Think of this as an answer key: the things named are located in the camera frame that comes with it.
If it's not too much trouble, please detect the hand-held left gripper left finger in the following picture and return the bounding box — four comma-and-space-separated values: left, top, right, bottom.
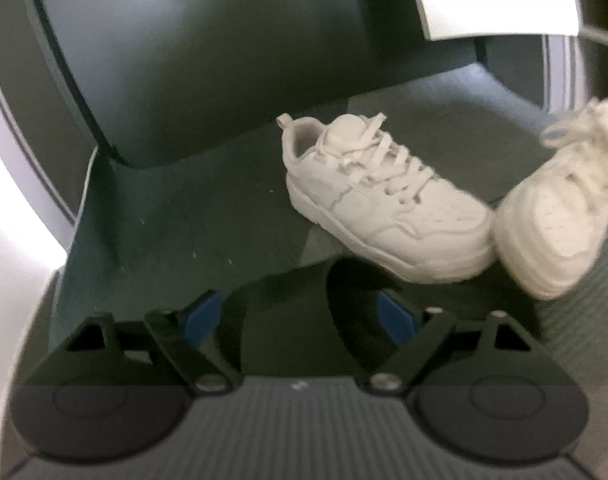
44, 289, 242, 393

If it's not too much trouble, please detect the grey door mat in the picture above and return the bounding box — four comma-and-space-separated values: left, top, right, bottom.
48, 57, 608, 361

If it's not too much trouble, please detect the white chunky lace-up sneaker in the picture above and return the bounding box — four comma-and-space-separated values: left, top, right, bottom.
493, 95, 608, 301
276, 112, 497, 283

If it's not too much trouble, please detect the black slide sandal white print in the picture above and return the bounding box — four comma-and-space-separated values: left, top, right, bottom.
216, 256, 542, 378

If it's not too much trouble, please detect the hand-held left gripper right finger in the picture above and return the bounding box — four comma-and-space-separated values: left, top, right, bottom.
369, 291, 546, 393

